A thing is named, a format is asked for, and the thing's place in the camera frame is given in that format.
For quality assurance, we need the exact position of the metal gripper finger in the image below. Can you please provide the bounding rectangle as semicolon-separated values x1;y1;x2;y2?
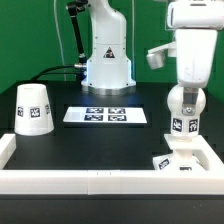
182;87;198;116

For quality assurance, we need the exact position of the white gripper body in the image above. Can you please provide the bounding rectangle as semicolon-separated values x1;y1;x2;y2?
175;29;218;88

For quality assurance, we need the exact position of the white lamp bulb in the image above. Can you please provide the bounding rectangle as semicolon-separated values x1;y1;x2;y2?
167;85;206;139

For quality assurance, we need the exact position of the white lamp base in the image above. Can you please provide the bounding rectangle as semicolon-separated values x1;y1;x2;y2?
153;134;204;172

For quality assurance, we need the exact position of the white lamp shade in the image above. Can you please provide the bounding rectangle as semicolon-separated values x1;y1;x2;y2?
14;83;54;136

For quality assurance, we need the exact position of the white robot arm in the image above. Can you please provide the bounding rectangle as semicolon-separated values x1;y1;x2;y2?
82;0;224;116

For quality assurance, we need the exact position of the white marker tag plate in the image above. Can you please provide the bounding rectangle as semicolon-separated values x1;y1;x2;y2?
63;107;147;124

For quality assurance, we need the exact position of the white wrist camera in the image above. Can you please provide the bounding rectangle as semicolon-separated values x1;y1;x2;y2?
146;41;176;70

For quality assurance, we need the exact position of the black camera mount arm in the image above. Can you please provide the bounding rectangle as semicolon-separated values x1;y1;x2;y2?
66;0;88;64

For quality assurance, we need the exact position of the black cable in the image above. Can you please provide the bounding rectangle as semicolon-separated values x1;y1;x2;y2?
29;63;88;84

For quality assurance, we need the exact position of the white hanging cable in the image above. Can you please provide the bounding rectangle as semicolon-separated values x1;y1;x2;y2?
53;0;68;83

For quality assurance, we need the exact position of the white U-shaped frame wall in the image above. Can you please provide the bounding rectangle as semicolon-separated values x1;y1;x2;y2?
0;134;224;195

